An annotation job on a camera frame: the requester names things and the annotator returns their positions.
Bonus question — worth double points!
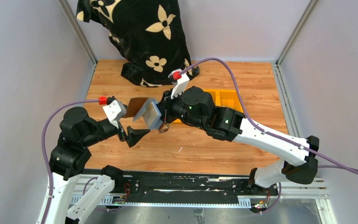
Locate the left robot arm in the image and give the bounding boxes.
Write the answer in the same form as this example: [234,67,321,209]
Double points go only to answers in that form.
[37,103,150,224]

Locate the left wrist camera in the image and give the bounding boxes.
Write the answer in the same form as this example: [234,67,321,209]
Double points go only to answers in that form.
[103,96,127,129]

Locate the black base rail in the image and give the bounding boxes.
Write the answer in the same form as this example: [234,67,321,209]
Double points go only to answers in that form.
[91,169,279,208]

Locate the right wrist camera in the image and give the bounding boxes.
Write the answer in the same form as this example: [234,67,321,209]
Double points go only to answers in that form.
[168,69,190,99]

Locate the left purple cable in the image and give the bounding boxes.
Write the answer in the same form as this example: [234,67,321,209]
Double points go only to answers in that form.
[40,97,108,224]

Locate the brown leather card holder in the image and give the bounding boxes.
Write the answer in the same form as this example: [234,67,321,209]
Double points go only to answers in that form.
[124,97,170,133]

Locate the black floral blanket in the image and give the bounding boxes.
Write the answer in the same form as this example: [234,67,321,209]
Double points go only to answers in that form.
[76,0,192,88]

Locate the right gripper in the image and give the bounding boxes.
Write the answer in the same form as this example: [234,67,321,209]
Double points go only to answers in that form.
[151,88,206,131]

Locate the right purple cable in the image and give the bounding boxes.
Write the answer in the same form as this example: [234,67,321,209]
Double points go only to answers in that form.
[172,57,358,177]

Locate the middle yellow bin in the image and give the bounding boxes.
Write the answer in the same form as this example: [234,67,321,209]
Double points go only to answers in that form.
[204,89,220,106]

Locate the purple cable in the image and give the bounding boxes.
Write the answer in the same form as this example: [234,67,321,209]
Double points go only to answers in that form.
[40,97,108,224]
[172,57,358,177]

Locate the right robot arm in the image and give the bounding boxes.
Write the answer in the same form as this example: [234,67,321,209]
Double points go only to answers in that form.
[157,86,319,195]

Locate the right yellow bin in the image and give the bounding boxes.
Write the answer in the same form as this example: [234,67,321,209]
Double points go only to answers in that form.
[215,90,243,112]

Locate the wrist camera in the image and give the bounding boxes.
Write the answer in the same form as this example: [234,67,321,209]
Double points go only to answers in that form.
[168,69,190,99]
[103,96,127,129]

